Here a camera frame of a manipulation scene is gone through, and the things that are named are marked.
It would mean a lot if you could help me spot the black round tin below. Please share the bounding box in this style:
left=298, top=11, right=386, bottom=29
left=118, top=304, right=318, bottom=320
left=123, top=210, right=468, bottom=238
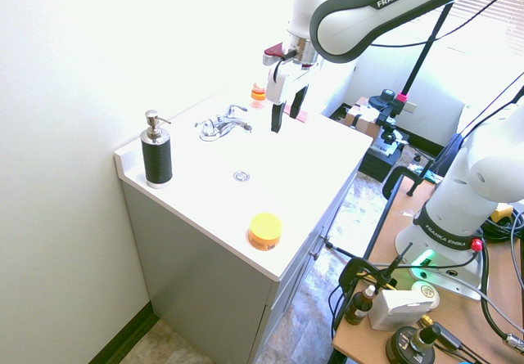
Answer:
left=386, top=325, right=437, bottom=364

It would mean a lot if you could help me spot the orange cup by wall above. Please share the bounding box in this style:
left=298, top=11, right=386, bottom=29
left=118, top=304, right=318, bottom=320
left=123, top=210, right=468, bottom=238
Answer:
left=250, top=81, right=267, bottom=110

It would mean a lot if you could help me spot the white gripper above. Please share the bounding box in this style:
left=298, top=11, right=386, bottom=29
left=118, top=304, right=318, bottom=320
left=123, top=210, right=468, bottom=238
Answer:
left=264, top=61, right=319, bottom=134

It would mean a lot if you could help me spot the black camera stand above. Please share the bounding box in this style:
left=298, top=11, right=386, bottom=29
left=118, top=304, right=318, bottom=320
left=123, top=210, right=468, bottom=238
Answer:
left=368, top=2, right=454, bottom=152

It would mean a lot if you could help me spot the black C-clamp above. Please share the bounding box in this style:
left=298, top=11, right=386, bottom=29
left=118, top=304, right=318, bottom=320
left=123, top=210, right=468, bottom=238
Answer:
left=383, top=166, right=436, bottom=201
left=337, top=242, right=414, bottom=299

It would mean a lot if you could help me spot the grey vanity cabinet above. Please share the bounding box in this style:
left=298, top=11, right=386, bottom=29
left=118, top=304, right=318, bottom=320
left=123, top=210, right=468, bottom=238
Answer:
left=122, top=160, right=361, bottom=364

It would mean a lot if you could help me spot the red grey wrist camera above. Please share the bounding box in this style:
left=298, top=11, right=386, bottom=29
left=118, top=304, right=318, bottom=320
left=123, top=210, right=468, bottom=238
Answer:
left=262, top=42, right=296, bottom=67

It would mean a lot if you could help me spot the yellow orange round jar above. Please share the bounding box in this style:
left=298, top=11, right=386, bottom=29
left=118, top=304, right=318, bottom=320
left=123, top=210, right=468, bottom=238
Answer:
left=246, top=213, right=283, bottom=253

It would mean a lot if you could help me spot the chrome sink faucet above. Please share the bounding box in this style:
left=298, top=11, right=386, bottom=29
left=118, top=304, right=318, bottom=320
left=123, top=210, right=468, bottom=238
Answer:
left=193, top=103, right=254, bottom=142

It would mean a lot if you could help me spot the white round container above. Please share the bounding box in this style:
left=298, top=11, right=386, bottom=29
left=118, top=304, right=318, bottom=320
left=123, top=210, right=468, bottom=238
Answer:
left=410, top=281, right=440, bottom=308

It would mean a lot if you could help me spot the white sink countertop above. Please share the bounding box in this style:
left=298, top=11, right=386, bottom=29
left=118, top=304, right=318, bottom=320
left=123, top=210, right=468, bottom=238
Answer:
left=114, top=88, right=374, bottom=282

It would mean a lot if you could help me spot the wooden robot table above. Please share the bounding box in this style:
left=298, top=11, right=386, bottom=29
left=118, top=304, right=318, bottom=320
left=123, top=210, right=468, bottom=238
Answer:
left=332, top=174, right=524, bottom=364

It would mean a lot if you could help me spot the black chrome soap dispenser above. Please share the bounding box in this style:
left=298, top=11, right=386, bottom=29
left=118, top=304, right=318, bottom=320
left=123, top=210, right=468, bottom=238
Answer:
left=140, top=110, right=174, bottom=190

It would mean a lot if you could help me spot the brown dropper bottle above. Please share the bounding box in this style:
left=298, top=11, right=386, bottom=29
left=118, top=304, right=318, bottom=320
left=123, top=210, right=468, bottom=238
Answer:
left=344, top=284, right=377, bottom=326

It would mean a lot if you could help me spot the white cardboard box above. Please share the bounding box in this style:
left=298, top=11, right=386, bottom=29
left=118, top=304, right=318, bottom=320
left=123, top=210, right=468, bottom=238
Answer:
left=368, top=289, right=436, bottom=332

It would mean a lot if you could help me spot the brown cardboard box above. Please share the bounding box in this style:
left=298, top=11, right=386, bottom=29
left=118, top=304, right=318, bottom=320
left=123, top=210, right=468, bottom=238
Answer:
left=344, top=97, right=386, bottom=139

